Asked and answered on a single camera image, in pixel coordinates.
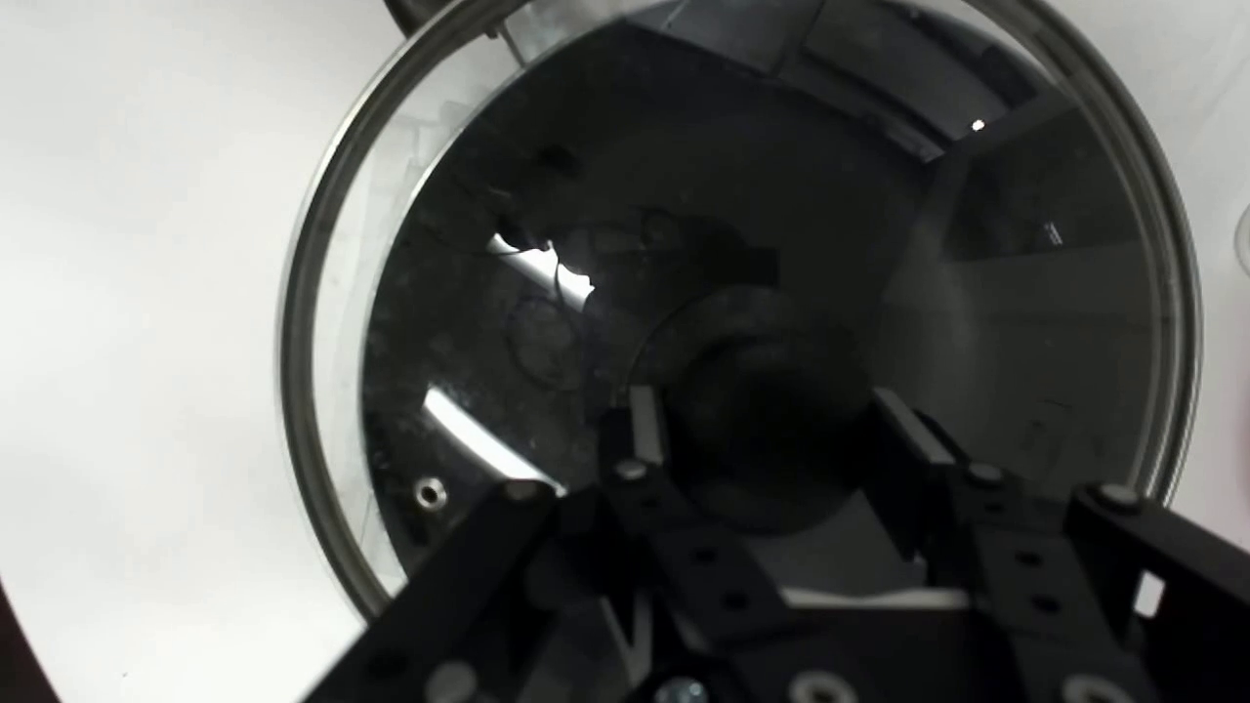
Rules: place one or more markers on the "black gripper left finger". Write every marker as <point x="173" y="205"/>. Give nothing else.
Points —
<point x="679" y="562"/>

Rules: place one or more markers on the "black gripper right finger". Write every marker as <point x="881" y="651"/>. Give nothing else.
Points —
<point x="1041" y="586"/>

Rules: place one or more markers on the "glass lid with black knob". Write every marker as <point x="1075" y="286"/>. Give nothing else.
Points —
<point x="339" y="430"/>

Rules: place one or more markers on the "black cooking pot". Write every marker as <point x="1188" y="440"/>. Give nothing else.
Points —
<point x="808" y="171"/>

